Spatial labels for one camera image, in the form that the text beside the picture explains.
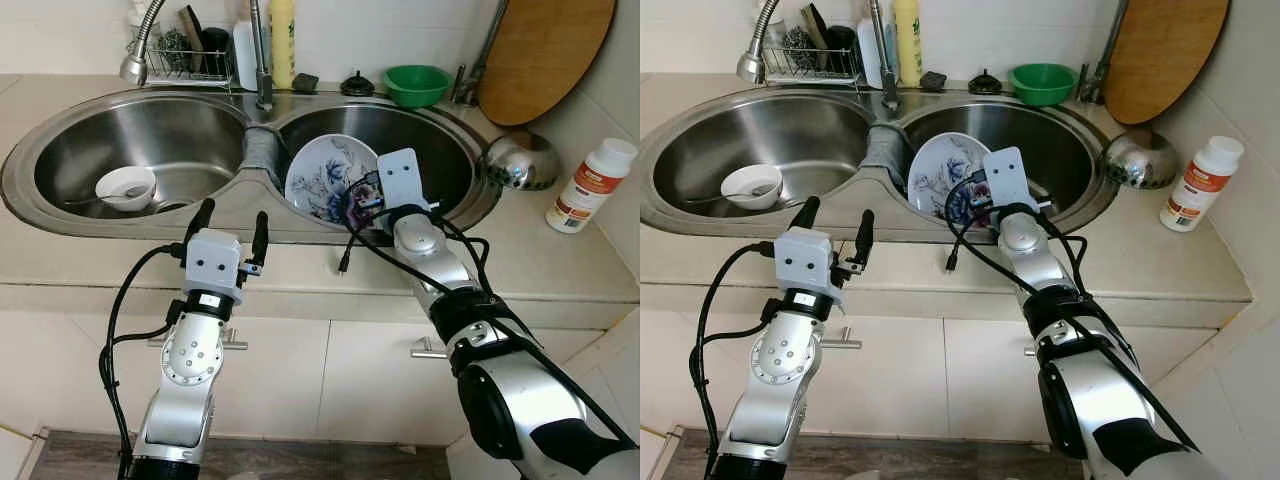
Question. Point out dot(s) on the small black sponge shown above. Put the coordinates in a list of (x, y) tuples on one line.
[(932, 81), (305, 83)]

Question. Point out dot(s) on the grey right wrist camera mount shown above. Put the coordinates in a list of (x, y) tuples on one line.
[(405, 180), (1010, 180)]

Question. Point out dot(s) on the black cup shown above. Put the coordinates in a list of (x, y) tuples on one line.
[(215, 50), (840, 50)]

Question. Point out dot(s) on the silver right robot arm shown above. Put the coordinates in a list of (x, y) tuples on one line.
[(1110, 400), (520, 400)]

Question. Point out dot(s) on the plain white bottle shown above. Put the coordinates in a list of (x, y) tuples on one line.
[(243, 60), (868, 60)]

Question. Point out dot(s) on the yellow detergent bottle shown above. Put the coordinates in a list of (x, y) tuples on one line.
[(282, 45), (907, 45)]

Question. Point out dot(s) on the black sink stopper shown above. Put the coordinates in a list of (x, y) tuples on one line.
[(985, 84), (357, 86)]

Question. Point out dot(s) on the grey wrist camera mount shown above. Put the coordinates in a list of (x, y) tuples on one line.
[(212, 262), (1010, 180), (805, 262), (405, 180)]

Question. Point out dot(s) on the grey metal rod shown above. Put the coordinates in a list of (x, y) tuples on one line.
[(485, 45), (1108, 45)]

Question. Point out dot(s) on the grey dishcloth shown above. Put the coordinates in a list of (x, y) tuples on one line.
[(263, 160), (882, 158)]

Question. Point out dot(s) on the white ceramic bowl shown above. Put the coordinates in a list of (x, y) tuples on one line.
[(125, 198), (750, 195)]

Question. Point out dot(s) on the double steel sink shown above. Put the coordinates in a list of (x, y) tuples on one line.
[(810, 140), (190, 140)]

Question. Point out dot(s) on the round wooden cutting board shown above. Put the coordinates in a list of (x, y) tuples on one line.
[(1165, 60), (545, 60)]

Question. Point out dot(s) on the white floral plate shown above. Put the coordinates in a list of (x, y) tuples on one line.
[(935, 170), (320, 175)]

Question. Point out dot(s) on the green plastic bowl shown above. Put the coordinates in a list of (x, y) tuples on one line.
[(418, 85), (1042, 84)]

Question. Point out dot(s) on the steel gooseneck faucet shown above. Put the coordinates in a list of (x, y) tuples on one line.
[(262, 60), (885, 60)]

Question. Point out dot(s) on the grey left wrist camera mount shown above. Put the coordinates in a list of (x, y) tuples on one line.
[(212, 262), (805, 262)]

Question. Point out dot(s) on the steel spoon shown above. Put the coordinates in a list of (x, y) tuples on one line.
[(90, 199), (715, 197)]

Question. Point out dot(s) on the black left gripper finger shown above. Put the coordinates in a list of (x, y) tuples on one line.
[(200, 218), (260, 238), (806, 215), (863, 236)]

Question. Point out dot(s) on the steel wool scourer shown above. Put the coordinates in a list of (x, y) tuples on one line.
[(175, 50), (798, 48)]

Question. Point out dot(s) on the beige kitchen cabinet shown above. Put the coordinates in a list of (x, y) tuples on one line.
[(920, 390), (300, 390)]

